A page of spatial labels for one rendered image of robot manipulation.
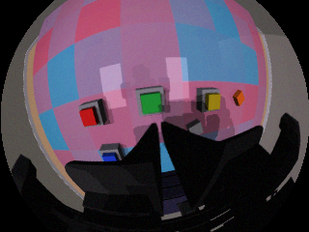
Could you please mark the blue button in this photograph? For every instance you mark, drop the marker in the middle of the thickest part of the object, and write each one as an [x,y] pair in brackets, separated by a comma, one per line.
[111,152]

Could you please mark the red button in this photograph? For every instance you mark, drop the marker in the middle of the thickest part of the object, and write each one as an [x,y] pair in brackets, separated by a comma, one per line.
[92,113]

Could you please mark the green button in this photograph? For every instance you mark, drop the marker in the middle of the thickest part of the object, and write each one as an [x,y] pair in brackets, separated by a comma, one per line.
[150,100]

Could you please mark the small orange block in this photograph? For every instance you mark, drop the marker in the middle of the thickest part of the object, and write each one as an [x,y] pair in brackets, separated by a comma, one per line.
[238,97]

